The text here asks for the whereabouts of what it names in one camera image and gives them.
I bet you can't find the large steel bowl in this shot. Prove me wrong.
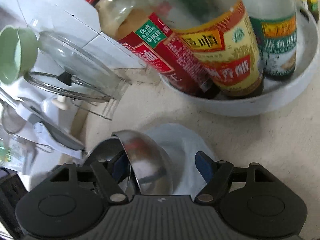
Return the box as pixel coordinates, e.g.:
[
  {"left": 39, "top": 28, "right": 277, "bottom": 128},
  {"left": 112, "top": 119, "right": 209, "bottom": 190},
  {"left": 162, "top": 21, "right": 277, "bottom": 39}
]
[{"left": 84, "top": 130, "right": 174, "bottom": 196}]

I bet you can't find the plain white plate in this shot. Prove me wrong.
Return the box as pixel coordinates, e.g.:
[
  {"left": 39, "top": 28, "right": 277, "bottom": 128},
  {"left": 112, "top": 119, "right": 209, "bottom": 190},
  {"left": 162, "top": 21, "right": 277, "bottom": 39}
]
[{"left": 144, "top": 123, "right": 218, "bottom": 199}]

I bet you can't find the metal mesh strainer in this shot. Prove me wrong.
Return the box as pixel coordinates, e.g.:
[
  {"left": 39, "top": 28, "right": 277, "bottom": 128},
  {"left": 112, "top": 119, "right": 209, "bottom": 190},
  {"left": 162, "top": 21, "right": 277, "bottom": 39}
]
[{"left": 1, "top": 100, "right": 27, "bottom": 135}]

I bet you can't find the purple label fish sauce bottle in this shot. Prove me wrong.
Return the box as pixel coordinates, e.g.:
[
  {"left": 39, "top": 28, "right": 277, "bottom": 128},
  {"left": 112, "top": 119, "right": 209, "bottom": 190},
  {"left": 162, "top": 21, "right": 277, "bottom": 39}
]
[{"left": 242, "top": 0, "right": 297, "bottom": 80}]

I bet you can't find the yellow label vinegar bottle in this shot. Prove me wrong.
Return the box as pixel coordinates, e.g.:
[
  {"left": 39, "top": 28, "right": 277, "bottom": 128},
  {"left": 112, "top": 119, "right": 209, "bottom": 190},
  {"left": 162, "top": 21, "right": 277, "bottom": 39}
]
[{"left": 158, "top": 0, "right": 264, "bottom": 98}]

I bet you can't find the white two-tier spice rack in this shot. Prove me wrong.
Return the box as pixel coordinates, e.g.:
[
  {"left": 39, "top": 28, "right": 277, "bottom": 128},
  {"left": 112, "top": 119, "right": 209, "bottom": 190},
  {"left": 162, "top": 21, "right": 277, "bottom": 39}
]
[{"left": 161, "top": 6, "right": 319, "bottom": 117}]

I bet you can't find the green plastic ladle cup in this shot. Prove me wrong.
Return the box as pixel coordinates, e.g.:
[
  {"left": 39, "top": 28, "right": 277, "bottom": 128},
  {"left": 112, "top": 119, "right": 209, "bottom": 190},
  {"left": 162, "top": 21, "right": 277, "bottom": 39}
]
[{"left": 1, "top": 25, "right": 38, "bottom": 85}]

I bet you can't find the red label soy sauce bottle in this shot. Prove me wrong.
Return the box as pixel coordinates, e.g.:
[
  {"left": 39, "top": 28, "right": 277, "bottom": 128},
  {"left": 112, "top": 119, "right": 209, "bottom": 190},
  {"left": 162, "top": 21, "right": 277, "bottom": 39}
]
[{"left": 86, "top": 0, "right": 220, "bottom": 99}]

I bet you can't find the white grey peeler tool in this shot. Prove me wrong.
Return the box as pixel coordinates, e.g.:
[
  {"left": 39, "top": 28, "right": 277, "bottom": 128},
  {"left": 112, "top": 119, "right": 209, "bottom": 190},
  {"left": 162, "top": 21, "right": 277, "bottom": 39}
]
[{"left": 1, "top": 88, "right": 85, "bottom": 159}]

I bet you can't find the glass pot lid with knob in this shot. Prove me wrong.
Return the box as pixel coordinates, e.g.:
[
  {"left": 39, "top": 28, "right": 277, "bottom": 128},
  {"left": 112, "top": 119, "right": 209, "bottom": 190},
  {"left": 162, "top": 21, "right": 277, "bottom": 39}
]
[{"left": 24, "top": 72, "right": 112, "bottom": 103}]

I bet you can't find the wire lid rack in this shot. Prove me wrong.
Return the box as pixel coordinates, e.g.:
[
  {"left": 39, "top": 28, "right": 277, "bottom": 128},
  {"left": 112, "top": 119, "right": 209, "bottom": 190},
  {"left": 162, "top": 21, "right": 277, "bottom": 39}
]
[{"left": 71, "top": 99, "right": 120, "bottom": 121}]

